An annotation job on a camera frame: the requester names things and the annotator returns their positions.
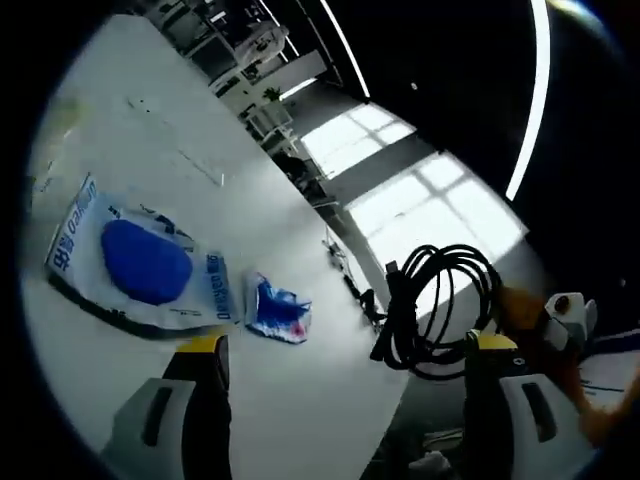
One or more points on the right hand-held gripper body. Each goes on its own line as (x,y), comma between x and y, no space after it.
(570,320)

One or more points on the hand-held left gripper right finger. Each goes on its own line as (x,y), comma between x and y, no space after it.
(492,430)

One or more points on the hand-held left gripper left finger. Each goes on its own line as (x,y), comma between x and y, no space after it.
(200,430)

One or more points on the small blue tissue packet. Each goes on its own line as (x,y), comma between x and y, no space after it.
(275,310)

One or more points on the large blue wet-wipes pack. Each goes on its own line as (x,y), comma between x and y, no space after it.
(145,260)

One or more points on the white paper sheet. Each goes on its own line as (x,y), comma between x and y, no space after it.
(610,367)

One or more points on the wide bright window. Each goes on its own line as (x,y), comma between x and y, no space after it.
(440,210)

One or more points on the ceiling light strip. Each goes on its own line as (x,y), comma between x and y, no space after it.
(345,47)
(537,90)

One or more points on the narrow bright window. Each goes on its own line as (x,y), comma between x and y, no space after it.
(355,135)

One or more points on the green potted plant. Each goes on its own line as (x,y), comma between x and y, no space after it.
(271,93)

